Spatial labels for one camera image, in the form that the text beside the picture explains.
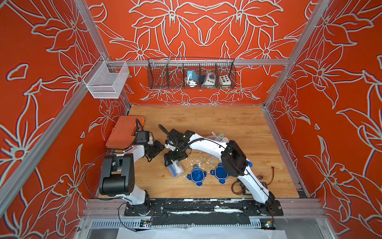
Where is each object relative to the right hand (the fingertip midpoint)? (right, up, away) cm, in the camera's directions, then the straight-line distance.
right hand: (167, 163), depth 84 cm
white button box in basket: (+36, +51, +11) cm, 64 cm away
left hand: (-5, +7, +10) cm, 14 cm away
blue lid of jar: (+17, -7, 0) cm, 19 cm away
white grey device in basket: (+26, +51, +7) cm, 58 cm away
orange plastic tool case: (-31, +15, +11) cm, 37 cm away
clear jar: (+5, -2, -3) cm, 6 cm away
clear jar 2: (+29, +13, +14) cm, 35 cm away
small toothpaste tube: (+29, +16, +17) cm, 37 cm away
